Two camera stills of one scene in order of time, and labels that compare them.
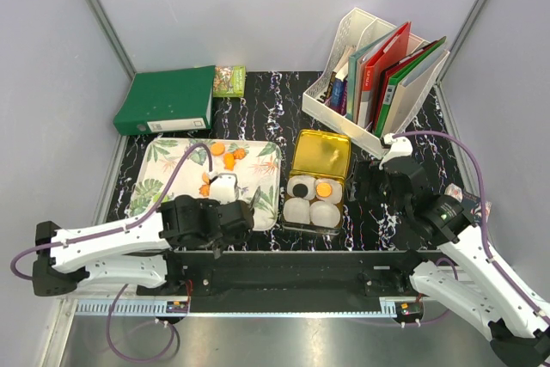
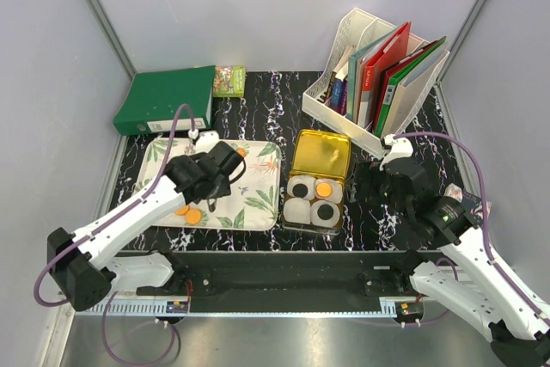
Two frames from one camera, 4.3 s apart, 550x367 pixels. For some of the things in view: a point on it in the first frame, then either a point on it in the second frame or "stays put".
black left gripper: x=225 y=241 to x=225 y=188
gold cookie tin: x=318 y=155 stays put
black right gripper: x=367 y=170 stays put
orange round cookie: x=323 y=189 stays put
